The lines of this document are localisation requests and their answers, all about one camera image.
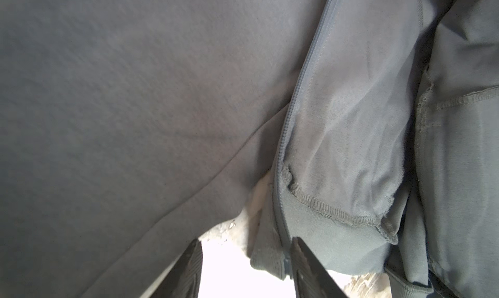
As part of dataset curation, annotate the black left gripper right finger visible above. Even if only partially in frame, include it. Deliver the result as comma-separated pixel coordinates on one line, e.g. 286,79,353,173
290,237,347,298

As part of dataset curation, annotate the dark grey zip jacket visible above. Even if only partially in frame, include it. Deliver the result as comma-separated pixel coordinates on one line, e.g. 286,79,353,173
1,0,498,297

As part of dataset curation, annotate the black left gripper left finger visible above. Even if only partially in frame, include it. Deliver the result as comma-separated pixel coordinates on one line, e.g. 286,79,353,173
150,239,203,298

